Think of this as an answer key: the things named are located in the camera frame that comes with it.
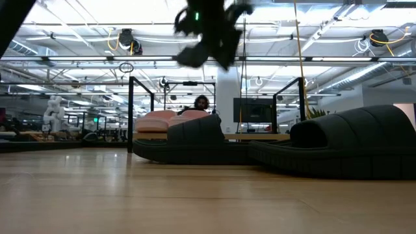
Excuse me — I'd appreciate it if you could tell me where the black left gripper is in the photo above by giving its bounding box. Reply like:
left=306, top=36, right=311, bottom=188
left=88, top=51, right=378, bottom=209
left=174, top=0, right=254, bottom=71

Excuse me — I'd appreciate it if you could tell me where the long ceiling rail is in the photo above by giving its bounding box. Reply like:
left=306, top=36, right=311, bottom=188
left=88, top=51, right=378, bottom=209
left=0, top=55, right=416, bottom=63

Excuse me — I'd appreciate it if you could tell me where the black ceiling cable reel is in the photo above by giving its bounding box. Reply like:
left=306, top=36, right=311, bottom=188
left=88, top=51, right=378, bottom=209
left=117, top=28, right=144, bottom=56
left=369, top=29, right=390, bottom=48

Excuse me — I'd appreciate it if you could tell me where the person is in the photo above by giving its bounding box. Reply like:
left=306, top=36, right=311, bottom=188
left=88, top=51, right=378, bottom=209
left=177, top=94, right=217, bottom=120

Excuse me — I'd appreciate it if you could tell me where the green potted plant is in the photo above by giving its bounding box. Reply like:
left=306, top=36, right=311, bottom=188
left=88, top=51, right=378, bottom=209
left=307, top=107, right=330, bottom=120

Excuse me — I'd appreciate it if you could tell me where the black frame wooden shelf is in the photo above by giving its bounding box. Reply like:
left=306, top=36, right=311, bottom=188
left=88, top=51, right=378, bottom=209
left=127, top=76, right=307, bottom=154

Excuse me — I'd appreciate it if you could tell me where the black hanging cable loop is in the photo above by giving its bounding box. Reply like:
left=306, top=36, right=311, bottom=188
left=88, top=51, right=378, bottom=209
left=118, top=62, right=135, bottom=74

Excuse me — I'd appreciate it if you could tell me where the black monitor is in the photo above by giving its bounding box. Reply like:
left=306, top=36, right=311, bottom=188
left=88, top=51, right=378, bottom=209
left=233, top=97, right=274, bottom=124

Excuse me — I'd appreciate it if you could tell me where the dark grey foam slide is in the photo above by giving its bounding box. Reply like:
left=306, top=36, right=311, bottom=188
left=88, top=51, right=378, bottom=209
left=248, top=104, right=416, bottom=181
left=132, top=113, right=259, bottom=166

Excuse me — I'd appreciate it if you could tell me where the black metal workcell frame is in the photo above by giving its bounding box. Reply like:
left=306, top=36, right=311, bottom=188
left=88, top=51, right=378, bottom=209
left=163, top=81, right=217, bottom=115

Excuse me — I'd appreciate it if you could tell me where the white humanoid robot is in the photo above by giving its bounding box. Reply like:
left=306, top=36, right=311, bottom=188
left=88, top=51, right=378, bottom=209
left=43, top=95, right=68, bottom=133

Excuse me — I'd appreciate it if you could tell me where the yellow hanging cable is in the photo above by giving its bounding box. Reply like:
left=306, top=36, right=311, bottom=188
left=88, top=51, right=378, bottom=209
left=293, top=0, right=315, bottom=120

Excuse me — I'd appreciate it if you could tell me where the pink foam slide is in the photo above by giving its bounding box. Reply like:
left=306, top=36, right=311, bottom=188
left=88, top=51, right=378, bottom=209
left=168, top=109, right=211, bottom=127
left=134, top=110, right=178, bottom=133

